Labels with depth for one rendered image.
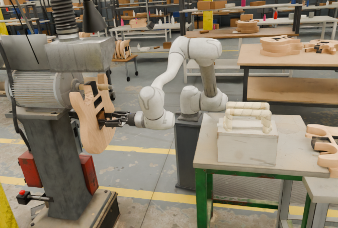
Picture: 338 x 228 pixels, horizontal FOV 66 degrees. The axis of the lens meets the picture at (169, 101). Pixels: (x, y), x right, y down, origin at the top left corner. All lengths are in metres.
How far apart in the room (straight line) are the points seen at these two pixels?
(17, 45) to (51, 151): 0.66
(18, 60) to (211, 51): 1.10
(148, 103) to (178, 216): 1.36
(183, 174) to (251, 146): 1.30
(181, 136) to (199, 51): 0.88
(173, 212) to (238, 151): 1.24
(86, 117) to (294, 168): 1.03
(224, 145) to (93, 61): 0.74
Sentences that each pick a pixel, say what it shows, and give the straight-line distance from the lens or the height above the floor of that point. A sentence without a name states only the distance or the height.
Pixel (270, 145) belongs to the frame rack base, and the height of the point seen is 1.05.
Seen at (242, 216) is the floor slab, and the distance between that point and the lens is 2.40.
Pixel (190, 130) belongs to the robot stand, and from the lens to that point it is 2.22.
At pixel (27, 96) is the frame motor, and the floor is 1.23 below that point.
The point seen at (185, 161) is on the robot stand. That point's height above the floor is 0.31.
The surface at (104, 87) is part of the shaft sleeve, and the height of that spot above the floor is 1.26.
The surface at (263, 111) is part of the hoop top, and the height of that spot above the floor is 1.21.
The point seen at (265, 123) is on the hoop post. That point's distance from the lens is 1.25.
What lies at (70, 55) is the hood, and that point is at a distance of 1.38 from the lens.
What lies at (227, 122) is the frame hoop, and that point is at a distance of 1.24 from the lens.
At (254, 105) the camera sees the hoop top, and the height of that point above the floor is 1.20.
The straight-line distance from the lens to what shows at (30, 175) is 2.05.
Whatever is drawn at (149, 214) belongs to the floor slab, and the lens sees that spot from 2.42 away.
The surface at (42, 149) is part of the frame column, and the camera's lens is 1.85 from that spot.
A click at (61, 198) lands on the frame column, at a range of 2.05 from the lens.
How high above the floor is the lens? 1.73
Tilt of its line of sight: 23 degrees down
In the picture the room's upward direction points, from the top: 4 degrees counter-clockwise
